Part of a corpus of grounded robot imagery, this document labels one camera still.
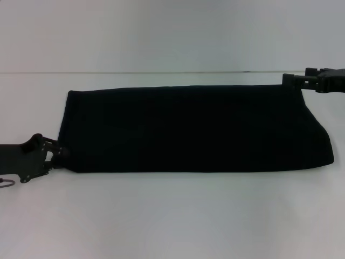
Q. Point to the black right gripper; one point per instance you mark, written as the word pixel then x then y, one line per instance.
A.
pixel 332 80

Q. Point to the black shirt with white print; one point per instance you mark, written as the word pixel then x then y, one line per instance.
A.
pixel 194 129

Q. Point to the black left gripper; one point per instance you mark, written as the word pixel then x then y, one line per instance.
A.
pixel 21 159

